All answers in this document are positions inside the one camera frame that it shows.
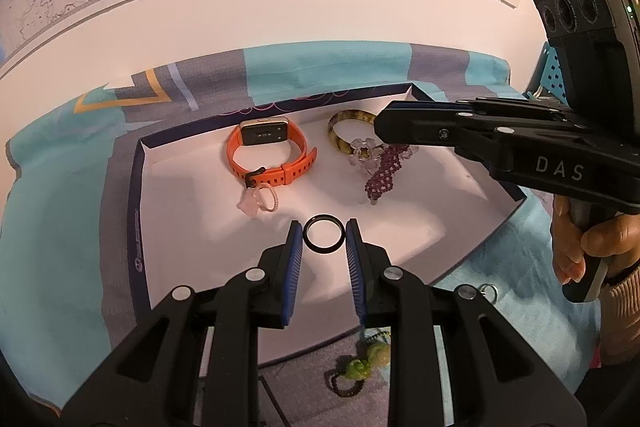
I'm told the tortoiseshell bangle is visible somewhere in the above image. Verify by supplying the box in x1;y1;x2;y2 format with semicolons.
326;109;378;158

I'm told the black ring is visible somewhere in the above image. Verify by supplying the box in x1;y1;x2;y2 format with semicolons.
302;213;346;254

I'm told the teal grey patterned cloth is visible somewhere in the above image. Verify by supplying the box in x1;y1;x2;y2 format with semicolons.
1;41;600;426

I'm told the right hand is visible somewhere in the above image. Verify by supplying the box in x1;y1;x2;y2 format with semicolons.
550;196;639;285

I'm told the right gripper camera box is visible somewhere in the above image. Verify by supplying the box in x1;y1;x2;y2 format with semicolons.
533;0;639;135

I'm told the green rose black hair tie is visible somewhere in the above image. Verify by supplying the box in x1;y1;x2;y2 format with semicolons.
323;355;374;399

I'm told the clear crystal flower bracelet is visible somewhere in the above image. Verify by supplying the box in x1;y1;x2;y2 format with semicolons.
347;135;419;171

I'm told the orange smart watch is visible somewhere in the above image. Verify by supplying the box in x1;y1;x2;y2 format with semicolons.
226;117;318;188

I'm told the purple beaded bracelet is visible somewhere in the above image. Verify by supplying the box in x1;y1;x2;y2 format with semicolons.
362;145;407;203

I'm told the white shallow tray box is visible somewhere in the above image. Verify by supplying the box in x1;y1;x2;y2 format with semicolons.
127;83;525;362

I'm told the blue perforated chair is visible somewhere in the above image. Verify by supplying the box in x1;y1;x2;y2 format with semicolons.
523;42;567;106

